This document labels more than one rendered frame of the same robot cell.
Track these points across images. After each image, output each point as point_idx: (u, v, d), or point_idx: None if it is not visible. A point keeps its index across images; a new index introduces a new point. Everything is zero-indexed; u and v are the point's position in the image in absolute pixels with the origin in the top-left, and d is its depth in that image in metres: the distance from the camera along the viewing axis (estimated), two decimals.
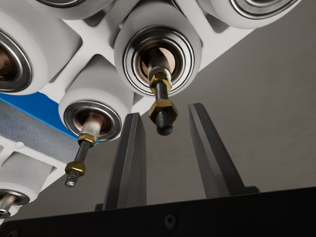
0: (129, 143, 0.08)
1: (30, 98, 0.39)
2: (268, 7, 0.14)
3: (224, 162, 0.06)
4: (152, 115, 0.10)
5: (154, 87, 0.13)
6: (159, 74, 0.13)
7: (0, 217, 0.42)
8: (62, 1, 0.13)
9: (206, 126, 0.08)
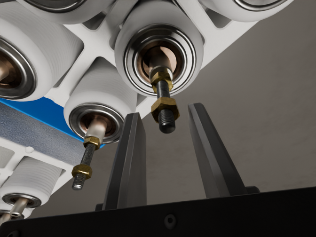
0: (129, 143, 0.08)
1: (37, 103, 0.40)
2: None
3: (224, 162, 0.06)
4: (175, 109, 0.10)
5: (166, 82, 0.13)
6: (169, 86, 0.14)
7: (14, 219, 0.43)
8: (60, 6, 0.13)
9: (206, 126, 0.08)
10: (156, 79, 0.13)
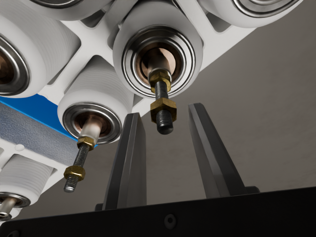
0: (129, 143, 0.08)
1: (30, 100, 0.38)
2: (271, 4, 0.13)
3: (224, 162, 0.06)
4: (174, 112, 0.10)
5: (166, 83, 0.13)
6: None
7: (1, 219, 0.41)
8: (58, 1, 0.13)
9: (206, 126, 0.08)
10: (156, 78, 0.13)
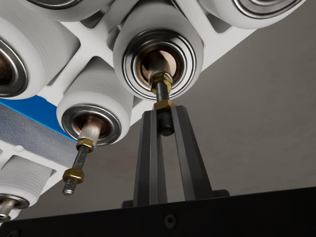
0: (151, 140, 0.07)
1: (29, 100, 0.38)
2: (272, 6, 0.13)
3: (195, 166, 0.06)
4: None
5: (167, 86, 0.14)
6: None
7: (0, 220, 0.41)
8: (57, 2, 0.12)
9: (184, 130, 0.08)
10: (160, 79, 0.13)
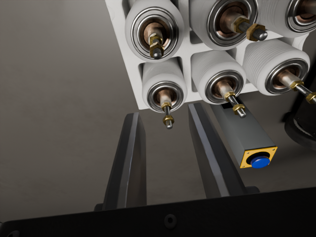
0: (129, 143, 0.08)
1: None
2: (151, 93, 0.32)
3: (224, 162, 0.06)
4: (162, 50, 0.20)
5: (159, 41, 0.22)
6: None
7: None
8: (216, 7, 0.23)
9: (206, 126, 0.08)
10: (154, 36, 0.22)
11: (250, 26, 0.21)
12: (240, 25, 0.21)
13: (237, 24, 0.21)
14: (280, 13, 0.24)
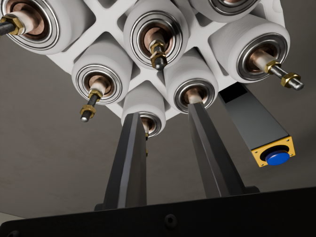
0: (129, 143, 0.08)
1: None
2: None
3: (224, 162, 0.06)
4: (90, 110, 0.21)
5: (96, 95, 0.24)
6: (100, 97, 0.25)
7: None
8: (133, 39, 0.23)
9: (206, 126, 0.08)
10: (89, 94, 0.24)
11: (158, 49, 0.19)
12: None
13: (152, 54, 0.21)
14: (205, 7, 0.21)
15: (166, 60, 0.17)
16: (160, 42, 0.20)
